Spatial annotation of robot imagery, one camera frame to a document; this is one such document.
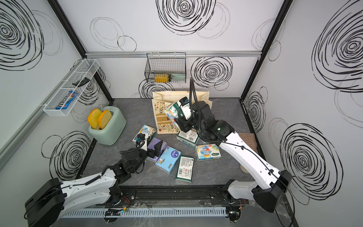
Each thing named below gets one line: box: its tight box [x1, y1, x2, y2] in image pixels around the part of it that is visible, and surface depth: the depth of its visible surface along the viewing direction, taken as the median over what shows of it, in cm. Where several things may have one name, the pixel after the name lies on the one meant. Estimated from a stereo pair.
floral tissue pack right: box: [195, 143, 222, 162], surface depth 86 cm
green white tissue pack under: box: [176, 129, 200, 149], surface depth 93 cm
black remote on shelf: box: [71, 77, 91, 87], surface depth 82 cm
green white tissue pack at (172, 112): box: [164, 101, 191, 131], surface depth 66 cm
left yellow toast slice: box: [87, 108, 103, 129], surface depth 84 cm
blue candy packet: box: [55, 90, 79, 110], surface depth 72 cm
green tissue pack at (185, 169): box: [174, 155, 195, 183], surface depth 80 cm
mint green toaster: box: [88, 105, 127, 146], surface depth 88 cm
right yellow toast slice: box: [98, 109, 113, 130], surface depth 84 cm
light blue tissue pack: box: [155, 145, 182, 175], surface depth 83 cm
